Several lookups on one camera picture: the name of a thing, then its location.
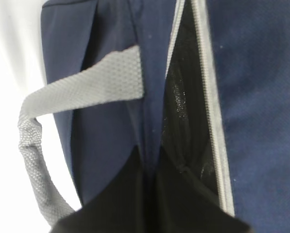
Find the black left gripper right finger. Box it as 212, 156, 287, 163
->
155, 149, 251, 233

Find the navy blue lunch bag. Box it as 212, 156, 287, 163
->
18, 0, 290, 233

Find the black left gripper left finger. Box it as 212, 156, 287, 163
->
51, 148, 157, 233

